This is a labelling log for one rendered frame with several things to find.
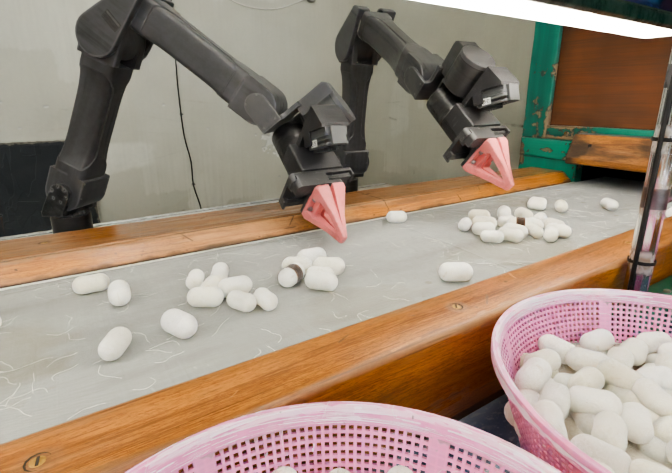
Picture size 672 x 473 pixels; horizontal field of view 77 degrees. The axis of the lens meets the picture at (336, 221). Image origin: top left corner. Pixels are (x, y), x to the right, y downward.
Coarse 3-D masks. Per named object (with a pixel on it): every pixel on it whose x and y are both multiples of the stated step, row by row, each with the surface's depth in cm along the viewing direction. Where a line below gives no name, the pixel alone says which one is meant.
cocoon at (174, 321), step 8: (168, 312) 37; (176, 312) 37; (184, 312) 37; (168, 320) 36; (176, 320) 36; (184, 320) 36; (192, 320) 36; (168, 328) 36; (176, 328) 36; (184, 328) 36; (192, 328) 36; (176, 336) 36; (184, 336) 36
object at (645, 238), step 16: (656, 128) 43; (656, 144) 43; (656, 160) 42; (656, 176) 43; (656, 192) 43; (640, 208) 45; (656, 208) 44; (640, 224) 44; (656, 224) 44; (640, 240) 45; (656, 240) 44; (640, 256) 45; (640, 272) 46; (624, 288) 47; (640, 288) 46; (656, 288) 52; (624, 304) 47
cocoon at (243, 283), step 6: (240, 276) 44; (246, 276) 45; (222, 282) 43; (228, 282) 43; (234, 282) 44; (240, 282) 44; (246, 282) 44; (222, 288) 43; (228, 288) 43; (234, 288) 43; (240, 288) 44; (246, 288) 44
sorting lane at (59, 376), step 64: (576, 192) 94; (192, 256) 56; (256, 256) 56; (384, 256) 56; (448, 256) 56; (512, 256) 56; (64, 320) 40; (128, 320) 40; (256, 320) 40; (320, 320) 40; (0, 384) 31; (64, 384) 31; (128, 384) 31
